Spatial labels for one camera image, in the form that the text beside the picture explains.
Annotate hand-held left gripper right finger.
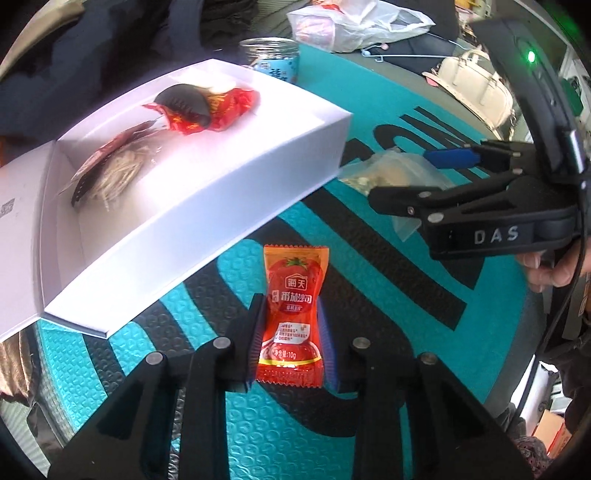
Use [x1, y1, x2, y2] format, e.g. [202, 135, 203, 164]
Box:
[318, 305, 546, 480]

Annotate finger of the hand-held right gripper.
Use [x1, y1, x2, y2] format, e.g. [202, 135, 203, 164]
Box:
[368, 167, 575, 228]
[422, 138, 541, 175]

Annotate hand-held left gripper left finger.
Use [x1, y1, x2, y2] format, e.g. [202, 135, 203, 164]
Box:
[48, 293, 265, 480]

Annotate red ketchup packet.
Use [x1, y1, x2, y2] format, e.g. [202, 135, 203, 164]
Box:
[255, 244, 331, 387]

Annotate clear plastic packet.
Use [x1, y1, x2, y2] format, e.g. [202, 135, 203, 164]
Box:
[337, 150, 456, 241]

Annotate white cardboard box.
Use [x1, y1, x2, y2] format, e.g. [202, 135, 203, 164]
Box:
[0, 58, 354, 343]

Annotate clear packet of toothpicks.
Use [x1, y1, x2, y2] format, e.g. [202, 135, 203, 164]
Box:
[92, 141, 161, 213]

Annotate pink and red packet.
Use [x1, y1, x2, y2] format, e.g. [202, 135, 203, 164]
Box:
[58, 131, 153, 195]

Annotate black hair clip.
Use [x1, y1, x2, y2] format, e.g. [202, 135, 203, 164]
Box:
[154, 83, 213, 130]

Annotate person's right hand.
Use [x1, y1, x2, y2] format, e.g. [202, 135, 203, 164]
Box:
[515, 242, 587, 294]

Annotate white handbag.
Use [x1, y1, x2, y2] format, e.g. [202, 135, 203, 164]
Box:
[422, 48, 516, 136]

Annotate white clothes hanger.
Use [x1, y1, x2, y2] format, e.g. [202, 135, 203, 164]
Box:
[360, 39, 468, 62]

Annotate white plastic bag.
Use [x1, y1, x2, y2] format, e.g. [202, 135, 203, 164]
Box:
[286, 0, 435, 54]

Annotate glass jar with beads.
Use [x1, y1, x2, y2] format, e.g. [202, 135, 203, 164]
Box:
[239, 38, 301, 85]

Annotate red foil candy wrapper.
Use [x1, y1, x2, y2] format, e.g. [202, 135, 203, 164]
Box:
[141, 87, 260, 136]

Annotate navy blue jacket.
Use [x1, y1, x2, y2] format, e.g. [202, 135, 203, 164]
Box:
[0, 0, 259, 141]

